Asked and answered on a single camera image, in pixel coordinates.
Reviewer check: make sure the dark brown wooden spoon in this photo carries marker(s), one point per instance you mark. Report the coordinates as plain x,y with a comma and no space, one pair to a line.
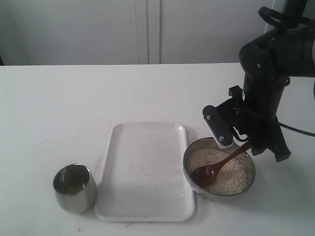
206,175

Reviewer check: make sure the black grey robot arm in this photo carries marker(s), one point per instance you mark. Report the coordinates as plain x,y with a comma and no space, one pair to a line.
269,62

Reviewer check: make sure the white cabinet with doors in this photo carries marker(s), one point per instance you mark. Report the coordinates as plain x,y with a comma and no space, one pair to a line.
65,32

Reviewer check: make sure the steel bowl of rice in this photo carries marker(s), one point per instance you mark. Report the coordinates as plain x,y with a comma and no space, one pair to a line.
232,181

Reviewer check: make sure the white rectangular plastic tray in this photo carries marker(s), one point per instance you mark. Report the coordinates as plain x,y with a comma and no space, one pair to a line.
142,177

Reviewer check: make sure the small stainless steel cup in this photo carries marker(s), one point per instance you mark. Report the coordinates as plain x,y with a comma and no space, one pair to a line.
75,188

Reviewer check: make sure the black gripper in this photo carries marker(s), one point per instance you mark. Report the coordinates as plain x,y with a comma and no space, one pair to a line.
252,112

